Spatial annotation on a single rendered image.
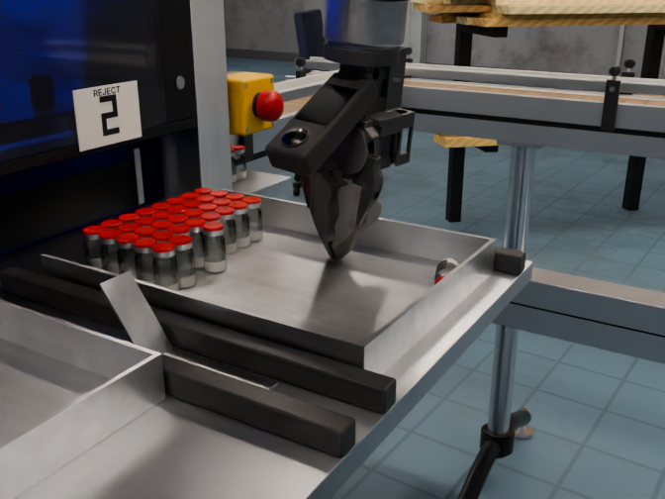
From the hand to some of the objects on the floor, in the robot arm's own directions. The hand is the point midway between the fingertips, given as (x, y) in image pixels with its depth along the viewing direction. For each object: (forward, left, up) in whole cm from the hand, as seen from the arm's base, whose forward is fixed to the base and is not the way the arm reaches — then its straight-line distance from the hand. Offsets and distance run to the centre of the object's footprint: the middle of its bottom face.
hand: (332, 249), depth 75 cm
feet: (+13, -88, -90) cm, 126 cm away
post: (+26, -8, -90) cm, 94 cm away
